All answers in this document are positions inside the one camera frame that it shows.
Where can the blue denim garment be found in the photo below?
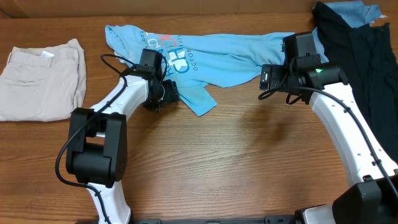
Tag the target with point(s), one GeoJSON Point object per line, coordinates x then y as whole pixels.
{"type": "Point", "coordinates": [356, 13]}

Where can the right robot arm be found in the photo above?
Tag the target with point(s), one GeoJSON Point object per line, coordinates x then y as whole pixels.
{"type": "Point", "coordinates": [371, 173]}

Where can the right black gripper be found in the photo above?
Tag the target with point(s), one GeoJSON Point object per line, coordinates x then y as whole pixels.
{"type": "Point", "coordinates": [273, 74]}

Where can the black garment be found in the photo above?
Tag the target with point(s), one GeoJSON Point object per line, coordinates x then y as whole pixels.
{"type": "Point", "coordinates": [366, 56]}

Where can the light blue printed t-shirt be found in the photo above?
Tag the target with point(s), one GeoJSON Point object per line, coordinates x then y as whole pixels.
{"type": "Point", "coordinates": [194, 61]}

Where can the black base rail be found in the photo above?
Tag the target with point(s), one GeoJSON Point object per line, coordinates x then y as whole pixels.
{"type": "Point", "coordinates": [214, 221]}

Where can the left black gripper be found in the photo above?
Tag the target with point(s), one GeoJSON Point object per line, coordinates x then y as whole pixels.
{"type": "Point", "coordinates": [171, 94]}

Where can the folded beige trousers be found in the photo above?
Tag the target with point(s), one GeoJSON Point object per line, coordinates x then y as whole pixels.
{"type": "Point", "coordinates": [43, 84]}

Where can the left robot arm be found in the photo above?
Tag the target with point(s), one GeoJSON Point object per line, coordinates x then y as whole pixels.
{"type": "Point", "coordinates": [95, 155]}

